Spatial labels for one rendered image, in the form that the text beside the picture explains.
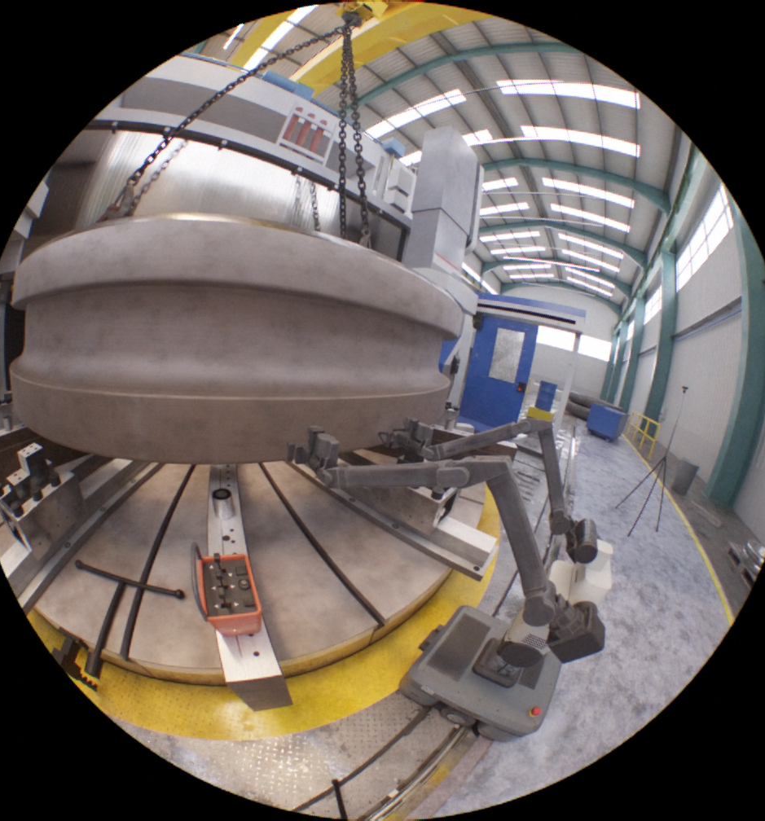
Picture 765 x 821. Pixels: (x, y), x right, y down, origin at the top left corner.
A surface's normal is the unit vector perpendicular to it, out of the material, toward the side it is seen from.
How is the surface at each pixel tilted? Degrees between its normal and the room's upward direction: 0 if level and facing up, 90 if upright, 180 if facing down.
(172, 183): 90
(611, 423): 90
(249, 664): 0
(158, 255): 90
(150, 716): 0
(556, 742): 0
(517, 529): 81
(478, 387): 90
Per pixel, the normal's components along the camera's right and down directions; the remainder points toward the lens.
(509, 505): -0.50, -0.02
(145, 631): 0.17, -0.95
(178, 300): 0.42, 0.30
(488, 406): -0.65, 0.09
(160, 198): 0.75, 0.29
